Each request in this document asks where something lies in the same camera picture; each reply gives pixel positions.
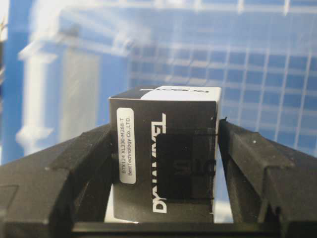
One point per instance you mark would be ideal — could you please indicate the black white Dynamixel box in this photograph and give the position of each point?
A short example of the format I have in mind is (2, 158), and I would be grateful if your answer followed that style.
(165, 144)

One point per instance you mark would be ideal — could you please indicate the clear plastic storage case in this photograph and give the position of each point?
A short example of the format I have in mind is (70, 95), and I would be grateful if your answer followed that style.
(198, 49)

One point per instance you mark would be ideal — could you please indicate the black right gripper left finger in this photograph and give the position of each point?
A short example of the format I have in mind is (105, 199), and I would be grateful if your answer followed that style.
(44, 194)

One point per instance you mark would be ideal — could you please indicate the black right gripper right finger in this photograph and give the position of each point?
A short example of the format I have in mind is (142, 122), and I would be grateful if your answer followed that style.
(268, 182)

